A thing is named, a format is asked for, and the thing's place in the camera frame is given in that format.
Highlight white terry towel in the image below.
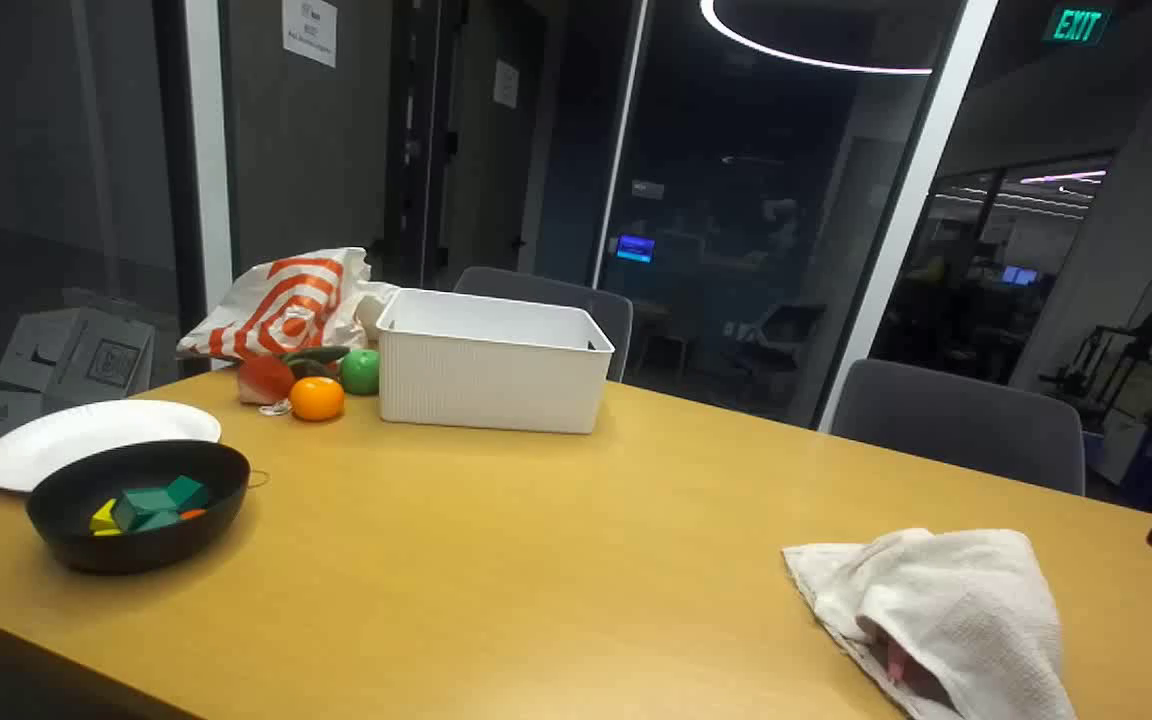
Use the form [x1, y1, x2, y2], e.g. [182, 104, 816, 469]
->
[781, 525, 1079, 720]

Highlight pink shirt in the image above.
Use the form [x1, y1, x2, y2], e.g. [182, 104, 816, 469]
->
[866, 623, 959, 704]

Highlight wide grey chair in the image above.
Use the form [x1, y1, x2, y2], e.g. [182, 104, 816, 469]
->
[830, 357, 1092, 499]

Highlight green exit sign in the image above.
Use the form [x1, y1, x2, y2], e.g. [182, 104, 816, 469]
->
[1046, 2, 1116, 46]

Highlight blue lit screen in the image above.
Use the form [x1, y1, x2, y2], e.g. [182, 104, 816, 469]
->
[609, 232, 660, 266]

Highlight white plastic bin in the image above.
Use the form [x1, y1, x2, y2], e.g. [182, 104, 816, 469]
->
[372, 282, 619, 435]

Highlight small paper door notice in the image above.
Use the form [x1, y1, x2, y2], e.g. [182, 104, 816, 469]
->
[489, 55, 524, 113]

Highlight green toy apple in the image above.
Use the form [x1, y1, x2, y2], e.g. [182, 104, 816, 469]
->
[342, 342, 383, 398]

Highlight orange toy fruit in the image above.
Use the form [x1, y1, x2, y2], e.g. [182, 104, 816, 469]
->
[288, 371, 349, 427]

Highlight dark green toy vegetable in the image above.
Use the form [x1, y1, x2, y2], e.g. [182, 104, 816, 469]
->
[283, 342, 352, 381]

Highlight red white striped bag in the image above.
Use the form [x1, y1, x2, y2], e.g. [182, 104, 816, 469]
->
[177, 244, 402, 369]

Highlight red toy fruit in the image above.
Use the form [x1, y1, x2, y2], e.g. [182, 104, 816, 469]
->
[232, 352, 300, 409]

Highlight teal block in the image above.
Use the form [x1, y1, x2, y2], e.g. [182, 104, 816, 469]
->
[164, 470, 213, 510]

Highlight white paper notice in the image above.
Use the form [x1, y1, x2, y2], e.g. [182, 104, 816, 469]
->
[279, 0, 345, 72]

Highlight green block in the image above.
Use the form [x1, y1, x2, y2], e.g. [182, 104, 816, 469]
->
[113, 485, 184, 534]

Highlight yellow block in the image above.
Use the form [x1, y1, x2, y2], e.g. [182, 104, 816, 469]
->
[83, 495, 123, 540]

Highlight black bowl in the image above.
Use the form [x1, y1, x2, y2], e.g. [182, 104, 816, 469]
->
[25, 441, 256, 579]

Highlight white oval plate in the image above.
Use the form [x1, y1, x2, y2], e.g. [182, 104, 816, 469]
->
[0, 395, 225, 495]

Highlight cardboard boxes behind glass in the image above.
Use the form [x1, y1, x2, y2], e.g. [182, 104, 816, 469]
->
[0, 302, 162, 443]

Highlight ring ceiling light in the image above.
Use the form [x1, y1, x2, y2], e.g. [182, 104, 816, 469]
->
[698, 0, 936, 79]

